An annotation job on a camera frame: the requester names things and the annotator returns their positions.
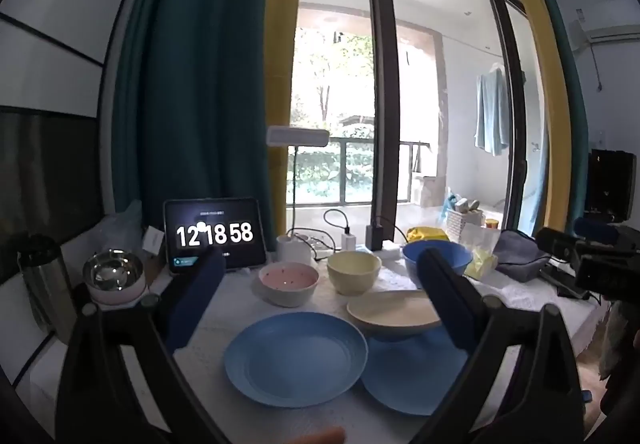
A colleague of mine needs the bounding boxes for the cream bowl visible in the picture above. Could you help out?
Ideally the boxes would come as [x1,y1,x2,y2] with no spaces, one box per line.
[327,251,382,295]

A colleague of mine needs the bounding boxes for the person's right forearm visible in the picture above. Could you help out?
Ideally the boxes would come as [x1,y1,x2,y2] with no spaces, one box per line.
[597,296,640,420]

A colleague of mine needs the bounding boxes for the balcony railing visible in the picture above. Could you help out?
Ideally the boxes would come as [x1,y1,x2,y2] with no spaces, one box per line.
[287,136,431,205]

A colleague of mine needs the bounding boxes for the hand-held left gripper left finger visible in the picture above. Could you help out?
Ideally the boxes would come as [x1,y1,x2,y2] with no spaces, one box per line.
[54,246,236,444]

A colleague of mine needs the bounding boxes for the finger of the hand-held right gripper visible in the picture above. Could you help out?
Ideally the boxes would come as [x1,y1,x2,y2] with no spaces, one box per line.
[572,217,622,245]
[535,227,582,257]

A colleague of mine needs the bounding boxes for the yellow bag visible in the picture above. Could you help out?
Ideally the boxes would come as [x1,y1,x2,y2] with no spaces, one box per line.
[406,226,448,245]

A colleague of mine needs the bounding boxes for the white textured tablecloth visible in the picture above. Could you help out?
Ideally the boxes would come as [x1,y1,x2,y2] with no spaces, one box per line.
[150,254,616,425]

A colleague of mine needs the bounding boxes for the grey cloth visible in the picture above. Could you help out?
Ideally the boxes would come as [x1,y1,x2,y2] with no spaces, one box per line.
[492,230,553,282]

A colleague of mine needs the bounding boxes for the person's left hand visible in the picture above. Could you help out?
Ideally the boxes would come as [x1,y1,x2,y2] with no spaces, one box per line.
[292,426,347,444]

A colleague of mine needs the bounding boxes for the teal curtain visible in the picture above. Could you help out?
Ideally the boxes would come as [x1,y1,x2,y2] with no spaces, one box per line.
[532,0,591,219]
[111,0,281,245]

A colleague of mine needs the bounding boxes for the stainless steel thermos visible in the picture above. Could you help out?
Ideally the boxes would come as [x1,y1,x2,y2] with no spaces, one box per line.
[17,234,76,347]

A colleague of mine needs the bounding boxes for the black charger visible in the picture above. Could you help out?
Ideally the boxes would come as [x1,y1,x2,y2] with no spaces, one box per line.
[366,223,386,252]

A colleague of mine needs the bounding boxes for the yellow tissue pack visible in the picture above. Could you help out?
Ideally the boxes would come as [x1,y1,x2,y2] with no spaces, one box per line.
[460,224,501,281]

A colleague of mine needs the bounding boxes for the white air conditioner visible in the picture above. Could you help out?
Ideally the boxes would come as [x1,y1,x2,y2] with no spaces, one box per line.
[567,6,640,52]

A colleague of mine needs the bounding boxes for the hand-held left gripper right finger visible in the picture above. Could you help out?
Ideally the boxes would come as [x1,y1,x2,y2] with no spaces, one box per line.
[415,248,586,444]

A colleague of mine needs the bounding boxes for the black charger cable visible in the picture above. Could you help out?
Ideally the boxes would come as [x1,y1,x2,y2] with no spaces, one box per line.
[322,208,353,237]

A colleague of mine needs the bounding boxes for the white desk lamp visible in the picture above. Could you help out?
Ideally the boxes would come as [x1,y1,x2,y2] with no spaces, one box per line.
[266,125,331,235]

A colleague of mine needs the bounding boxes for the blue bowl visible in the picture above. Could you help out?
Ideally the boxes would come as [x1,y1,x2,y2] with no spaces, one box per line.
[402,240,474,289]

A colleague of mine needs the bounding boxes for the clear plastic bag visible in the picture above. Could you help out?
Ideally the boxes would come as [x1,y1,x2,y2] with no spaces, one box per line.
[97,200,151,265]

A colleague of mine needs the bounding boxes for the white basket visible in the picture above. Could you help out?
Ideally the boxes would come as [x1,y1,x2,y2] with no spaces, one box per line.
[445,209,486,242]

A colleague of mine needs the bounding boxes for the small white box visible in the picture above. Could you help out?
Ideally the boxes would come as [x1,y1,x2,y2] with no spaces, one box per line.
[142,226,166,257]

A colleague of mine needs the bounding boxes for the black box device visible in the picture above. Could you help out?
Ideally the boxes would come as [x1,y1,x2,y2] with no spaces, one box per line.
[585,149,636,219]

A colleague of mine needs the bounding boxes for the white power strip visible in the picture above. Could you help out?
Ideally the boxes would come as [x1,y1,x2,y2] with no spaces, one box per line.
[300,234,406,265]

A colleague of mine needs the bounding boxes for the cream plate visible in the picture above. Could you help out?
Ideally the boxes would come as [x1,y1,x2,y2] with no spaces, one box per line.
[346,290,443,339]

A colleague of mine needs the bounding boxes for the hanging blue shirt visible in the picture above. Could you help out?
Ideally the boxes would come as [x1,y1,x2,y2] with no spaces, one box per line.
[474,68,511,157]

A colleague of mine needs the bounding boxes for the yellow curtain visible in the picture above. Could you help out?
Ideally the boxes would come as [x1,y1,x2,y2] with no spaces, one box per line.
[265,0,305,235]
[492,0,573,232]

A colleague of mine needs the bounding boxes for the black flat object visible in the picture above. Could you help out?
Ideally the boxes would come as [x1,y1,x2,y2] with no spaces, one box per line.
[547,264,591,299]

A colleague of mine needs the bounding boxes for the blue plate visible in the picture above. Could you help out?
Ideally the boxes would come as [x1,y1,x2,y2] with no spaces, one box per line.
[223,313,369,409]
[360,324,473,417]

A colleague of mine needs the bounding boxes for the dark window frame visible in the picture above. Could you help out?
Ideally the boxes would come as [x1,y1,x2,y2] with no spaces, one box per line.
[300,0,533,249]

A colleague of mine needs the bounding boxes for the stainless steel bowl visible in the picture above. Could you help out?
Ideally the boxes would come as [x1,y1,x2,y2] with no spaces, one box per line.
[82,249,145,292]

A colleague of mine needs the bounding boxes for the pink speckled bowl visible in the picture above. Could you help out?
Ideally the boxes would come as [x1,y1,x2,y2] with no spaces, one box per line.
[258,262,320,308]

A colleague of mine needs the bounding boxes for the tablet with clock display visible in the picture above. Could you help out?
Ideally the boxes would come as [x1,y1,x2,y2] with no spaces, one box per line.
[163,197,267,275]

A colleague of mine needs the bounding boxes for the pink plastic bowl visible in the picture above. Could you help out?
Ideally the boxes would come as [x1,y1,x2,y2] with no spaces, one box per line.
[86,274,149,307]

